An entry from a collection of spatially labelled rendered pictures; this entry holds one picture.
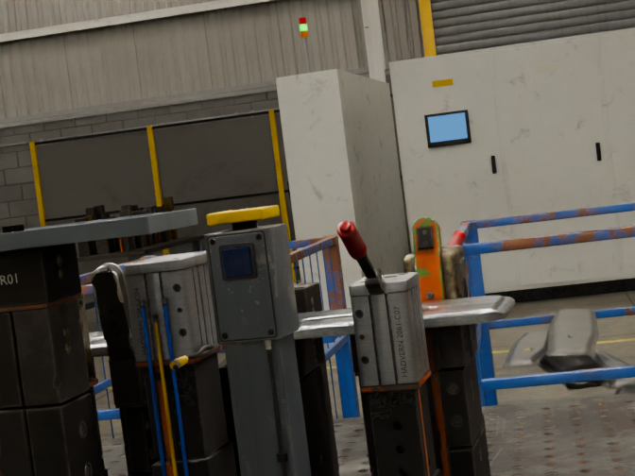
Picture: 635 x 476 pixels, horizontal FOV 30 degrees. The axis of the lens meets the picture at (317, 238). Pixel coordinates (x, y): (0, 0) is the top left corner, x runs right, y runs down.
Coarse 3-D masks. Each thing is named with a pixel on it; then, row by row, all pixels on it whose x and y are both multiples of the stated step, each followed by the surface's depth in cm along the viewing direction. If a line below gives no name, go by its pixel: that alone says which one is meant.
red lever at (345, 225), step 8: (344, 224) 120; (352, 224) 120; (344, 232) 120; (352, 232) 120; (344, 240) 120; (352, 240) 120; (360, 240) 122; (352, 248) 122; (360, 248) 122; (352, 256) 123; (360, 256) 123; (360, 264) 126; (368, 264) 126; (368, 272) 128; (376, 272) 129; (368, 280) 129; (376, 280) 129; (384, 280) 130; (368, 288) 130; (376, 288) 130; (384, 288) 130
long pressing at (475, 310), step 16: (432, 304) 154; (448, 304) 152; (464, 304) 150; (480, 304) 148; (496, 304) 147; (512, 304) 150; (304, 320) 155; (320, 320) 152; (336, 320) 150; (352, 320) 145; (432, 320) 141; (448, 320) 141; (464, 320) 140; (480, 320) 140; (96, 336) 165; (304, 336) 145; (320, 336) 145; (96, 352) 153
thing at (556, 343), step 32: (480, 224) 440; (512, 224) 439; (480, 256) 442; (480, 288) 440; (512, 320) 441; (544, 320) 439; (576, 320) 399; (480, 352) 435; (512, 352) 377; (544, 352) 371; (576, 352) 347; (480, 384) 328; (512, 384) 327; (544, 384) 326; (576, 384) 372; (608, 384) 342
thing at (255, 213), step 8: (248, 208) 123; (256, 208) 118; (264, 208) 118; (272, 208) 120; (208, 216) 119; (216, 216) 118; (224, 216) 118; (232, 216) 118; (240, 216) 118; (248, 216) 117; (256, 216) 117; (264, 216) 117; (272, 216) 120; (208, 224) 119; (216, 224) 118; (232, 224) 120; (240, 224) 120; (248, 224) 120; (256, 224) 120
